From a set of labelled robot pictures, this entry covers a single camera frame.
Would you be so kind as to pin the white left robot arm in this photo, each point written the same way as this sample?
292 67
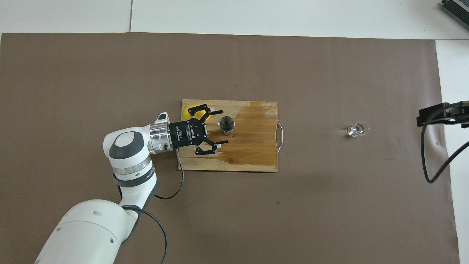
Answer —
95 227

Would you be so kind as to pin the steel double jigger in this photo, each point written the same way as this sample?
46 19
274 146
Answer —
227 124

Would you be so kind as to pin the yellow lemon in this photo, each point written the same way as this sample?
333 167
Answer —
184 114

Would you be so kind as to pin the brown paper table mat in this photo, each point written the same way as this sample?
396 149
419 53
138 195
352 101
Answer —
293 220

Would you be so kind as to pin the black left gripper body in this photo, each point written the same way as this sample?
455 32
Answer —
185 134

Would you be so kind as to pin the wooden cutting board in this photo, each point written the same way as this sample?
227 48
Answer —
256 146

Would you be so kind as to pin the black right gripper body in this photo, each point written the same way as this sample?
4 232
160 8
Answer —
464 115

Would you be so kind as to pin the grey vented device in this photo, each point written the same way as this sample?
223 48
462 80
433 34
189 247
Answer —
458 7

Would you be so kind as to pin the small clear glass cup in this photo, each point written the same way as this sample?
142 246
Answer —
357 129

